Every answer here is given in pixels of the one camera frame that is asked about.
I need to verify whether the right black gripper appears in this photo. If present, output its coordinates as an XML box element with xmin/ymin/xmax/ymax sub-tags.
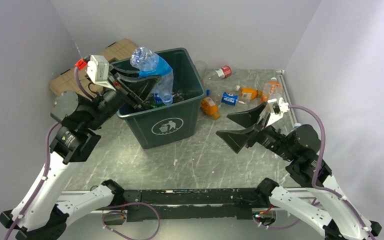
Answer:
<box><xmin>214</xmin><ymin>101</ymin><xmax>295</xmax><ymax>161</ymax></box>

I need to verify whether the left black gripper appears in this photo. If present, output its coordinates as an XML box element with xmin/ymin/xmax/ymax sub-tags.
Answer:
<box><xmin>83</xmin><ymin>64</ymin><xmax>161</xmax><ymax>131</ymax></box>

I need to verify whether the crushed clear blue label bottle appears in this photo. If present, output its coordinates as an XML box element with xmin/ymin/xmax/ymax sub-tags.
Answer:
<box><xmin>130</xmin><ymin>46</ymin><xmax>174</xmax><ymax>105</ymax></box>

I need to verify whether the orange juice bottle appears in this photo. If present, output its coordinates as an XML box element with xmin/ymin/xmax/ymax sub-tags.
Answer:
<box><xmin>238</xmin><ymin>87</ymin><xmax>263</xmax><ymax>101</ymax></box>

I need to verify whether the amber orange tea bottle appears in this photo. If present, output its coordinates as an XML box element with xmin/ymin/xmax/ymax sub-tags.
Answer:
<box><xmin>200</xmin><ymin>96</ymin><xmax>221</xmax><ymax>120</ymax></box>

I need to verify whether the large orange label bottle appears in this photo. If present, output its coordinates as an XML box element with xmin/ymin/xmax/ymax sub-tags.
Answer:
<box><xmin>261</xmin><ymin>77</ymin><xmax>283</xmax><ymax>102</ymax></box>

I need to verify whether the green plastic bottle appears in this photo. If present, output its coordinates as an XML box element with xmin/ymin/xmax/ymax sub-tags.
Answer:
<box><xmin>141</xmin><ymin>98</ymin><xmax>165</xmax><ymax>111</ymax></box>

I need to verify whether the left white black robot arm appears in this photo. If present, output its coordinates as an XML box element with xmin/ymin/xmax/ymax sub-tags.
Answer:
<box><xmin>0</xmin><ymin>60</ymin><xmax>162</xmax><ymax>240</ymax></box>

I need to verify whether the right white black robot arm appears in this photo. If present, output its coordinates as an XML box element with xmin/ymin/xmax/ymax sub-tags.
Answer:
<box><xmin>216</xmin><ymin>102</ymin><xmax>382</xmax><ymax>240</ymax></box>

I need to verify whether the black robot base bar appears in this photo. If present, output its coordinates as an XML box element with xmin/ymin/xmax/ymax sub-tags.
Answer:
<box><xmin>90</xmin><ymin>187</ymin><xmax>287</xmax><ymax>223</ymax></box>

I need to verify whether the dark green plastic bin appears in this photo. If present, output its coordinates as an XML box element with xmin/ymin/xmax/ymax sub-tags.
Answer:
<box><xmin>116</xmin><ymin>47</ymin><xmax>206</xmax><ymax>149</ymax></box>

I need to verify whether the clear bottle red label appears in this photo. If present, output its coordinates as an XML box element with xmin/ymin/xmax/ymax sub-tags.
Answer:
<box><xmin>202</xmin><ymin>65</ymin><xmax>234</xmax><ymax>83</ymax></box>

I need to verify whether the tan plastic toolbox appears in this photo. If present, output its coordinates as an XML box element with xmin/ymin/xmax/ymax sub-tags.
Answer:
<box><xmin>49</xmin><ymin>38</ymin><xmax>138</xmax><ymax>97</ymax></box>

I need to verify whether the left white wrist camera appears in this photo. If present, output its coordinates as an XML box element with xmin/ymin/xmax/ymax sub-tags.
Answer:
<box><xmin>86</xmin><ymin>55</ymin><xmax>113</xmax><ymax>89</ymax></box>

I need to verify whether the aluminium frame rail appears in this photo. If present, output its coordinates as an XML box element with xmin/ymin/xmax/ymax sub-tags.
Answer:
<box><xmin>275</xmin><ymin>70</ymin><xmax>298</xmax><ymax>126</ymax></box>

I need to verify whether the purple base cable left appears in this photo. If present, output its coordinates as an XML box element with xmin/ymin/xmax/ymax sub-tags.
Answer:
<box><xmin>101</xmin><ymin>202</ymin><xmax>161</xmax><ymax>240</ymax></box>

